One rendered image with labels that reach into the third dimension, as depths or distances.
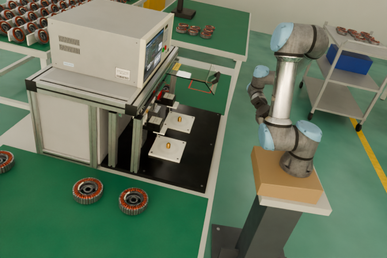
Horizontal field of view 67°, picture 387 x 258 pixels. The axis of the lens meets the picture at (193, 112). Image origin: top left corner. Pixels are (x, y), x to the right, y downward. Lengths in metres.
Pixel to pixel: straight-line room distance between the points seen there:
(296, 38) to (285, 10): 5.35
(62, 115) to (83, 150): 0.18
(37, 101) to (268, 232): 1.26
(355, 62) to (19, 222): 3.58
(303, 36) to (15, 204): 1.25
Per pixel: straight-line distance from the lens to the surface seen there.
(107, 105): 1.14
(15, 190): 1.34
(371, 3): 6.89
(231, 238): 2.13
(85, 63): 1.27
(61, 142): 1.38
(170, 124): 1.60
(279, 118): 1.28
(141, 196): 1.22
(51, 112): 1.31
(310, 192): 1.42
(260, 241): 1.74
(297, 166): 1.41
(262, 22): 6.61
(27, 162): 1.44
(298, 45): 1.25
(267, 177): 1.38
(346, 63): 3.92
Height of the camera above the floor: 1.71
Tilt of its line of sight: 32 degrees down
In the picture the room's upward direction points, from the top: 11 degrees clockwise
